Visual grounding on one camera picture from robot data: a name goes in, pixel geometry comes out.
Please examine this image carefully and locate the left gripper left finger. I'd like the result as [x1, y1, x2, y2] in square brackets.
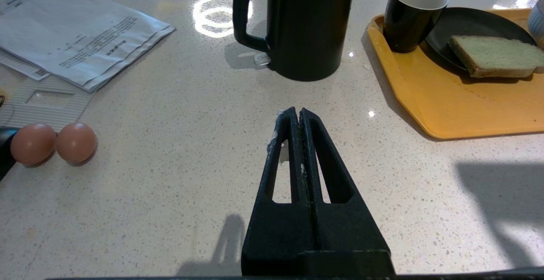
[241, 107, 316, 276]

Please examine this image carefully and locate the black mug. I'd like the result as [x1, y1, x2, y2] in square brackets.
[382, 0, 449, 54]

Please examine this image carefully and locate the black object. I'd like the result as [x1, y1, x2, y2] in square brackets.
[0, 127, 20, 181]

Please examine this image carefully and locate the brown egg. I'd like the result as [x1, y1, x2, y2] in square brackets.
[10, 123, 57, 166]
[56, 122, 98, 164]

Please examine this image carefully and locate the stack of printed papers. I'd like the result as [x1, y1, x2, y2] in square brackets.
[0, 0, 176, 93]

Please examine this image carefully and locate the black kettle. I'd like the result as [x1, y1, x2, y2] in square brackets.
[232, 0, 358, 82]

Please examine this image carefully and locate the orange tray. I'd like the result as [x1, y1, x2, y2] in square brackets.
[367, 8, 544, 140]

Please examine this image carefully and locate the pale blue bowl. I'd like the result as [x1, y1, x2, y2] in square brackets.
[527, 0, 544, 49]

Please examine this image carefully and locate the black plate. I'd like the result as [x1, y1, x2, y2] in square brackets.
[424, 7, 538, 74]

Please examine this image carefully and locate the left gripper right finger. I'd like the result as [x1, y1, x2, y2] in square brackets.
[299, 107, 395, 276]

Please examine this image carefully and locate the slice of bread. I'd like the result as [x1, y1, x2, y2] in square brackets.
[448, 35, 544, 79]

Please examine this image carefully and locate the grey ribbed mat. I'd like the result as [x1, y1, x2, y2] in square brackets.
[0, 75, 94, 133]

